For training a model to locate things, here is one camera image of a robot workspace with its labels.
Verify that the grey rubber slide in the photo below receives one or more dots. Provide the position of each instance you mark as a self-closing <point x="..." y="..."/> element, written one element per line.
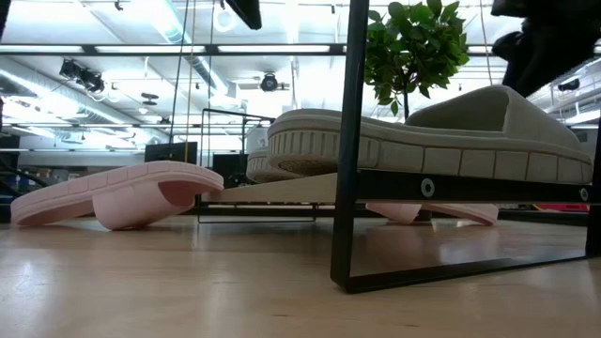
<point x="469" y="159"/>
<point x="258" y="166"/>

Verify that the pink rubber slide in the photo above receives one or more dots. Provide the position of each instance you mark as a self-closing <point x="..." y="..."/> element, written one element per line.
<point x="131" y="202"/>
<point x="451" y="211"/>

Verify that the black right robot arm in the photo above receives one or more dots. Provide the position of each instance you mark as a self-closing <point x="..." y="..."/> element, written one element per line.
<point x="540" y="7"/>

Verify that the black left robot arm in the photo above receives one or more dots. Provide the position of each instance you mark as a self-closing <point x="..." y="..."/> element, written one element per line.
<point x="249" y="11"/>

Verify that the green leafy plant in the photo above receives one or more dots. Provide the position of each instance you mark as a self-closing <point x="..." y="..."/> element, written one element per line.
<point x="418" y="42"/>

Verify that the round black ceiling fixture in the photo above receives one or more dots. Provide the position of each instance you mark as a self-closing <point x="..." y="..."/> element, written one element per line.
<point x="269" y="82"/>

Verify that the black computer monitor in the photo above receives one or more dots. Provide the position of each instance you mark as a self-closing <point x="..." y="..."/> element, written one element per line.
<point x="169" y="152"/>

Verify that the black ceiling spotlight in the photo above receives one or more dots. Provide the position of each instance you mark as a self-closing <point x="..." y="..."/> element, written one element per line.
<point x="82" y="75"/>

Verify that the black ceiling camera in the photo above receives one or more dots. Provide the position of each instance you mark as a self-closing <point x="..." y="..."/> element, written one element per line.
<point x="569" y="85"/>

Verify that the wooden shelf with black frame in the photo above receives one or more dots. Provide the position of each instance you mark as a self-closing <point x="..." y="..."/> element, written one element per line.
<point x="349" y="141"/>

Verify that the black metal rig frame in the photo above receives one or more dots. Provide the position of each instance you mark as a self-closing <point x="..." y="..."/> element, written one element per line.
<point x="141" y="49"/>

